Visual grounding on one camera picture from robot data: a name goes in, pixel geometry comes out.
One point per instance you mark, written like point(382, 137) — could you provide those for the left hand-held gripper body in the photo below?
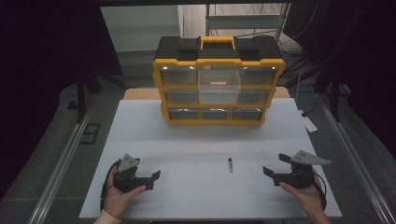
point(126, 180)

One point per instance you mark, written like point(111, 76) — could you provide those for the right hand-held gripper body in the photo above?
point(299, 179)

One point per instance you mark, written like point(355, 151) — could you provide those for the person's right hand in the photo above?
point(309, 197)

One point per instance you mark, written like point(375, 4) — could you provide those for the person's left hand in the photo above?
point(116, 200)

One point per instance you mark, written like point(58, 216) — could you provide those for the white power strip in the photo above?
point(308, 123)

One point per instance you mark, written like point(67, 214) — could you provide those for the small black screw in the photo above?
point(230, 166)

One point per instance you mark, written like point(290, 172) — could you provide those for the white table cover sheet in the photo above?
point(193, 146)

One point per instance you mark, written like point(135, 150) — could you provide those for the black metal stand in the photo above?
point(334, 93)
point(81, 93)

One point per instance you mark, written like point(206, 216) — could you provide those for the clear plastic storage drawer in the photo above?
point(219, 93)

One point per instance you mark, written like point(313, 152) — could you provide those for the small orange object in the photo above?
point(218, 83)

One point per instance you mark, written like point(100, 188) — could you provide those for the group of clear drawers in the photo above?
point(179, 76)

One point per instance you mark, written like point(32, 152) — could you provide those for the dark curtain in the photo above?
point(46, 62)
point(367, 62)

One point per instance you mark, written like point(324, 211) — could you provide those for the yellow black organizer cabinet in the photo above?
point(218, 49)

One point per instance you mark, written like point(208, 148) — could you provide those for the grey metal shelf rack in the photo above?
point(246, 21)

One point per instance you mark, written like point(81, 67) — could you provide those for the aluminium frame rail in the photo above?
point(62, 165)
point(355, 161)

